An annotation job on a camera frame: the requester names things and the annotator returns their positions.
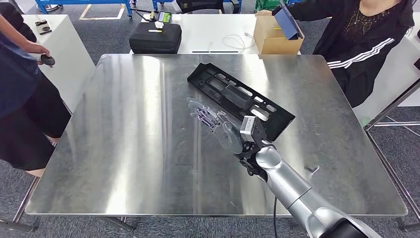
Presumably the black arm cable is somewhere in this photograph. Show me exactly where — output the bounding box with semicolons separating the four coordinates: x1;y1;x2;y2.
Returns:
273;196;278;238

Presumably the black round remote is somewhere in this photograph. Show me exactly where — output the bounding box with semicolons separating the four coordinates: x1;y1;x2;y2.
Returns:
39;54;56;66

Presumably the black device on dock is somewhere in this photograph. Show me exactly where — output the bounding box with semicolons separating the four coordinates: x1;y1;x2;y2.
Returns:
34;19;53;36

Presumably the blue tablet cover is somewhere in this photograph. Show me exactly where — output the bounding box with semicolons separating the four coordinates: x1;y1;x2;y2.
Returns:
272;0;305;41

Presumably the person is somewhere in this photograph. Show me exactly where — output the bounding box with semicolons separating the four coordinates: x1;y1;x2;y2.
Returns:
0;2;72;178
255;0;416;109

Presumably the green plastic crate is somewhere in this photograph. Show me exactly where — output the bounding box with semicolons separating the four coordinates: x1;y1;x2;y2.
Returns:
254;0;283;14

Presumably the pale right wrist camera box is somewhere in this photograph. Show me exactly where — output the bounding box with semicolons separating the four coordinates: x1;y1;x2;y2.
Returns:
239;115;258;142

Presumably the white coiled cable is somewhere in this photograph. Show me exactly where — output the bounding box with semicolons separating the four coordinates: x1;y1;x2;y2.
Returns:
208;32;257;53

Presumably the stainless steel workbench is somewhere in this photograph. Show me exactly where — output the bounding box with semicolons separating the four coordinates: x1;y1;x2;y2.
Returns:
0;53;420;233

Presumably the phone with lit screen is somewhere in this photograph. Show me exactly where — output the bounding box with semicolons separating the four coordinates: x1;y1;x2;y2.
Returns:
157;10;173;24

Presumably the black chair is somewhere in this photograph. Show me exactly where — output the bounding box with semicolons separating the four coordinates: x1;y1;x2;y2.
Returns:
176;0;241;15

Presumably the black plastic frame part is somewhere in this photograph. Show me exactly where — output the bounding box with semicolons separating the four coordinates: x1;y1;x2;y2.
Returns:
187;62;296;142

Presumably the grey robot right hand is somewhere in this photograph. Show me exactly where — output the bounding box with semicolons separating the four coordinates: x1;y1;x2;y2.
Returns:
186;97;245;156

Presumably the brown cardboard box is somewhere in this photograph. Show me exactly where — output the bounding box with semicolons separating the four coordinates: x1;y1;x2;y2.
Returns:
253;14;306;56

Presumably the black zip case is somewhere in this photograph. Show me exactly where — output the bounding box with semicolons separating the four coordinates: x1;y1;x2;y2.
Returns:
128;22;183;55

